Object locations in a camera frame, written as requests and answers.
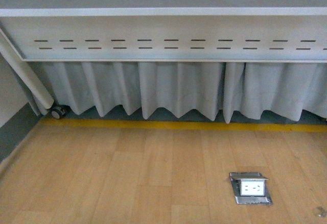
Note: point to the white pleated curtain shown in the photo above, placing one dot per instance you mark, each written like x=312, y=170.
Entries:
x=250, y=88

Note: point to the grey caster wheel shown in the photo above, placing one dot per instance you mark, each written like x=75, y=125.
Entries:
x=58, y=112

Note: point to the yellow floor tape line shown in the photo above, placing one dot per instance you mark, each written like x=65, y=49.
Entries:
x=174, y=125

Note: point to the metal floor power socket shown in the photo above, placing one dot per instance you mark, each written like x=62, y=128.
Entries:
x=250, y=188

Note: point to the white perforated table panel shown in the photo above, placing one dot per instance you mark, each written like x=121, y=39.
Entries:
x=191, y=34

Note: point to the white table leg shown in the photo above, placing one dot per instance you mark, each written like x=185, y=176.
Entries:
x=27, y=75

